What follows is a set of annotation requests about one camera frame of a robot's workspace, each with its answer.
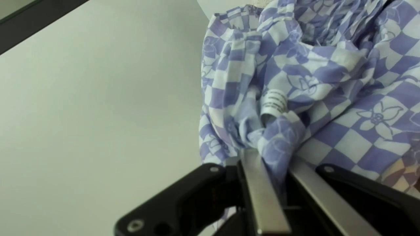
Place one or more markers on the gripper left finger with metal pad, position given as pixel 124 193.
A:
pixel 263 197

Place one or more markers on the gripper right finger with metal pad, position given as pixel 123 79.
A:
pixel 333 197

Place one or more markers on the purple white checkered cloth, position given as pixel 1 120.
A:
pixel 316 79

